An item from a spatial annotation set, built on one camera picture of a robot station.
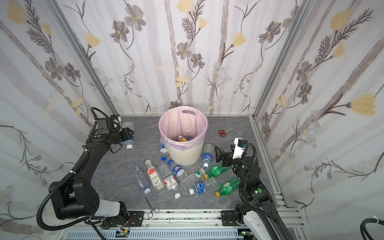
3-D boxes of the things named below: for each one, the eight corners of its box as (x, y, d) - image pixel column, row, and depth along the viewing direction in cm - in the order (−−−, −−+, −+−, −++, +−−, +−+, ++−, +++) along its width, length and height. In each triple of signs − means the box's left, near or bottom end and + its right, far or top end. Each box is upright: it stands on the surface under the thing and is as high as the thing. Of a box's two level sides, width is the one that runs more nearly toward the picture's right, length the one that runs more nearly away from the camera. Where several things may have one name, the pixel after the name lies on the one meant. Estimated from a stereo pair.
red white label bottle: (156, 192, 83) (154, 189, 79) (146, 165, 94) (143, 161, 89) (165, 187, 85) (163, 184, 80) (153, 162, 95) (151, 157, 91)
